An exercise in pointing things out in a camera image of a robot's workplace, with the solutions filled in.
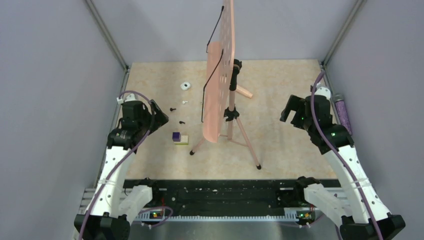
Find white earbud charging case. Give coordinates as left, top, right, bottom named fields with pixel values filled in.
left=180, top=81, right=191, bottom=91

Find pink music stand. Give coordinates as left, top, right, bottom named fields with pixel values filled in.
left=189, top=0, right=262, bottom=170

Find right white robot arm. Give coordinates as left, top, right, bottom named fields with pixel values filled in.
left=280, top=95, right=406, bottom=240

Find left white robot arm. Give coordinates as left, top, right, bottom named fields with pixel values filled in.
left=74, top=100, right=169, bottom=240

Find purple glitter bottle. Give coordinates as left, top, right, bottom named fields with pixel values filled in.
left=332, top=93, right=352, bottom=135

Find purple and wood blocks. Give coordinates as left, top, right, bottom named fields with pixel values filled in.
left=172, top=132, right=189, bottom=145

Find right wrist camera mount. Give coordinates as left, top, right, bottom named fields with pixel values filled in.
left=311, top=83, right=332, bottom=100

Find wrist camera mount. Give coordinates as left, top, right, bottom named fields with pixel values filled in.
left=116, top=93, right=138, bottom=105
left=311, top=83, right=332, bottom=100

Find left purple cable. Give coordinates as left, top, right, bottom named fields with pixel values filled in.
left=77, top=90, right=157, bottom=240

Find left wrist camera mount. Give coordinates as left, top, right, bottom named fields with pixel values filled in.
left=116, top=93, right=138, bottom=105

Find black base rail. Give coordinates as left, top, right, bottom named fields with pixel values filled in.
left=123, top=178, right=317, bottom=217

